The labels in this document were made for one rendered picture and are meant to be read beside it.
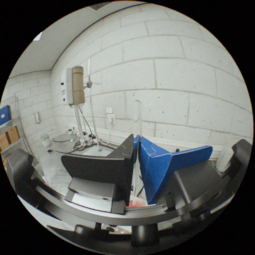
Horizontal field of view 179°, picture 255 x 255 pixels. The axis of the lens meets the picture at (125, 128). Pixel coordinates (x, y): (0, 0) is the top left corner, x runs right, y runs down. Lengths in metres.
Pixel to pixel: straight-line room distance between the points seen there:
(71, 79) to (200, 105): 0.75
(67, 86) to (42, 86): 2.15
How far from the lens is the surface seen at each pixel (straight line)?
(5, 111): 2.29
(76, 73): 0.49
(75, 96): 0.46
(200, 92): 0.61
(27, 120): 2.48
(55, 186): 0.60
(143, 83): 0.58
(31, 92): 2.54
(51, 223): 0.54
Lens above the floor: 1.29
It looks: 21 degrees down
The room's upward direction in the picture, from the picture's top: 3 degrees counter-clockwise
